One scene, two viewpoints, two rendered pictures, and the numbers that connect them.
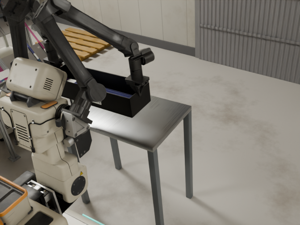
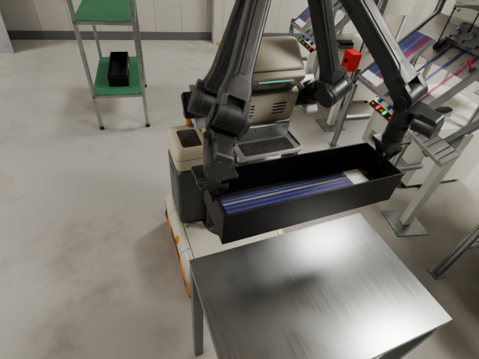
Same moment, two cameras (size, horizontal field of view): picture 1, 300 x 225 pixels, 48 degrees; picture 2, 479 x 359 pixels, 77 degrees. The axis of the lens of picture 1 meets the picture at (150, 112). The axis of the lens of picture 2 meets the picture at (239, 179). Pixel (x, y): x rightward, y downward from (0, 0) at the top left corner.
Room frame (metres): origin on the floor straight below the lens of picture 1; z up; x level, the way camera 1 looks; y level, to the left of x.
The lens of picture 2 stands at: (1.76, -0.41, 1.67)
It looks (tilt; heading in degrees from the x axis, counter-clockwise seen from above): 42 degrees down; 119
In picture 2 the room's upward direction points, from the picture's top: 6 degrees clockwise
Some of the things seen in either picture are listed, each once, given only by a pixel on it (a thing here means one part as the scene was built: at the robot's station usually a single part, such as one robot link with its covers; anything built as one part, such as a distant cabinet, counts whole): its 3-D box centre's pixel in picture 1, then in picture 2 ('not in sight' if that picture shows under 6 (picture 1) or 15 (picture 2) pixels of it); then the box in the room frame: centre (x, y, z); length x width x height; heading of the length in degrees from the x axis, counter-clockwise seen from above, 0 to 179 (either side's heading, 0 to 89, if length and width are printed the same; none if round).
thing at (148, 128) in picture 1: (131, 159); (290, 337); (1.76, 0.16, 0.40); 0.70 x 0.45 x 0.80; 54
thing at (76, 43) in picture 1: (77, 43); not in sight; (4.86, 0.98, 0.05); 1.11 x 0.74 x 0.10; 47
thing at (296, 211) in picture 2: (96, 88); (304, 186); (1.60, 0.27, 1.07); 0.57 x 0.17 x 0.11; 54
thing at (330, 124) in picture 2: not in sight; (341, 91); (1.16, 2.58, 0.39); 0.24 x 0.24 x 0.78; 47
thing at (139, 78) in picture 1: (136, 74); (214, 165); (1.44, 0.04, 1.21); 0.10 x 0.07 x 0.07; 54
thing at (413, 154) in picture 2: not in sight; (423, 134); (2.00, 2.43, 0.31); 0.70 x 0.65 x 0.62; 137
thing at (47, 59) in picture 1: (52, 55); (394, 132); (1.76, 0.50, 1.21); 0.10 x 0.07 x 0.07; 55
